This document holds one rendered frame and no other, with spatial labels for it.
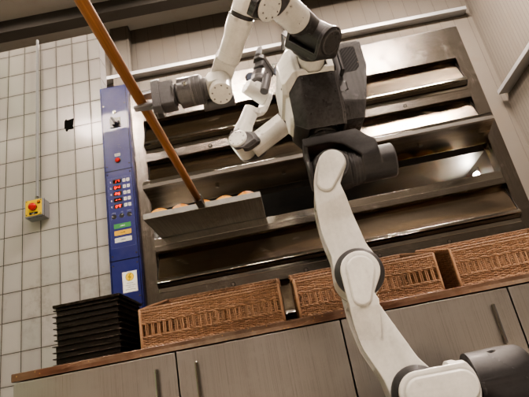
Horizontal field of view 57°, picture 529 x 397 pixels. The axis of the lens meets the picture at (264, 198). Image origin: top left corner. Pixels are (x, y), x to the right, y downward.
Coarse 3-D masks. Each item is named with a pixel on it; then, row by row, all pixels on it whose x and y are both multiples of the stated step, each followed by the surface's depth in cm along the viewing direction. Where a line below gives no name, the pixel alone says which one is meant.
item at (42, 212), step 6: (36, 198) 256; (42, 198) 255; (36, 204) 254; (42, 204) 254; (48, 204) 260; (30, 210) 253; (36, 210) 253; (42, 210) 253; (48, 210) 259; (30, 216) 252; (36, 216) 252; (42, 216) 254; (48, 216) 257
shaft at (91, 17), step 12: (84, 0) 103; (84, 12) 106; (96, 24) 110; (96, 36) 114; (108, 36) 115; (108, 48) 117; (120, 60) 123; (120, 72) 126; (132, 84) 132; (132, 96) 137; (156, 120) 151; (156, 132) 156; (168, 144) 165; (168, 156) 173; (180, 168) 182; (192, 192) 204
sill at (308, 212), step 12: (456, 180) 245; (468, 180) 245; (480, 180) 244; (396, 192) 246; (408, 192) 245; (420, 192) 245; (360, 204) 245; (276, 216) 247; (288, 216) 247; (300, 216) 246; (216, 228) 248; (228, 228) 247; (240, 228) 246; (156, 240) 248; (168, 240) 248; (180, 240) 247
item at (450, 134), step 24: (480, 120) 240; (408, 144) 247; (432, 144) 250; (456, 144) 253; (480, 144) 256; (240, 168) 243; (264, 168) 244; (288, 168) 247; (168, 192) 249; (216, 192) 255; (240, 192) 258
